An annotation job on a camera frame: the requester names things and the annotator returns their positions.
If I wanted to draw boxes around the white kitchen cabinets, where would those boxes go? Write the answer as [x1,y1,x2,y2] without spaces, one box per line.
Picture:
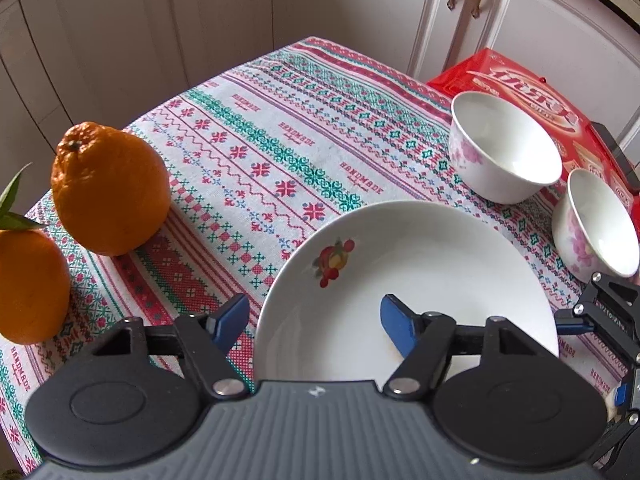
[0,0,640,201]

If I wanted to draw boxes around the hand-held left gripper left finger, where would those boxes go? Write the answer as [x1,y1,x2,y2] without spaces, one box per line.
[92,294,250,401]

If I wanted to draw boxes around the orange with green leaf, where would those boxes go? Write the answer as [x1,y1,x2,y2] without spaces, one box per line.
[0,162,72,346]

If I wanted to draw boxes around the bumpy orange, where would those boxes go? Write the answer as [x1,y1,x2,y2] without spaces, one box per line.
[51,121,172,257]

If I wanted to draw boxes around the white fruit print plate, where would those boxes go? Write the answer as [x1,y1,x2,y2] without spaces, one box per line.
[254,200,560,396]

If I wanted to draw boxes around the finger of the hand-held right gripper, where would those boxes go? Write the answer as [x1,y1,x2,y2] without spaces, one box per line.
[592,355,640,478]
[554,272,640,356]

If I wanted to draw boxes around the white bowl pink flowers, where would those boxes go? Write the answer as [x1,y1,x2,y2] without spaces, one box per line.
[605,387,623,423]
[551,168,640,283]
[448,92,563,205]

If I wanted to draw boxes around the patterned tablecloth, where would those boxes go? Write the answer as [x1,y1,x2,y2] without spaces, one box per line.
[0,36,640,476]

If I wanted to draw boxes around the red gift box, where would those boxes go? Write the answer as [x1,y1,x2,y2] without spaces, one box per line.
[426,48,640,211]

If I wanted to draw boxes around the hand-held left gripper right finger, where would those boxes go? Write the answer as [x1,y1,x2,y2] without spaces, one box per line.
[381,294,555,401]

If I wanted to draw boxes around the black smartphone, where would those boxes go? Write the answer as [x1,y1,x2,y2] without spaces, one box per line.
[592,122,640,196]

